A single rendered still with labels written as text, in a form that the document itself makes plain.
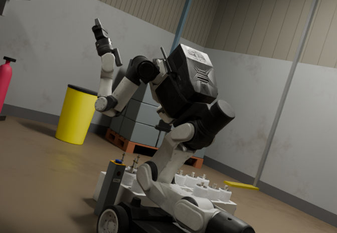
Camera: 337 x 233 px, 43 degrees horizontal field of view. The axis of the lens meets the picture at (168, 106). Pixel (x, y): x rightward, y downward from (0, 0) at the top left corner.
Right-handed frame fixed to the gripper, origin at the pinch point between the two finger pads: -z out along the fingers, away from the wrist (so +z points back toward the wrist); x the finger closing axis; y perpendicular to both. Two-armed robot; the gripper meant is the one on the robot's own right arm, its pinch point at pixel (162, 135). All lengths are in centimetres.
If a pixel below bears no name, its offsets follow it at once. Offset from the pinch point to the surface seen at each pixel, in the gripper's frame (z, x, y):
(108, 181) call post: -23, -28, -47
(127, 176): -22.0, -17.8, -32.9
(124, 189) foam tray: -27, -18, -41
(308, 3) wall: 148, 159, 240
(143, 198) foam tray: -28, -7, -46
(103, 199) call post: -33, -28, -49
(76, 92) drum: -13, -76, 150
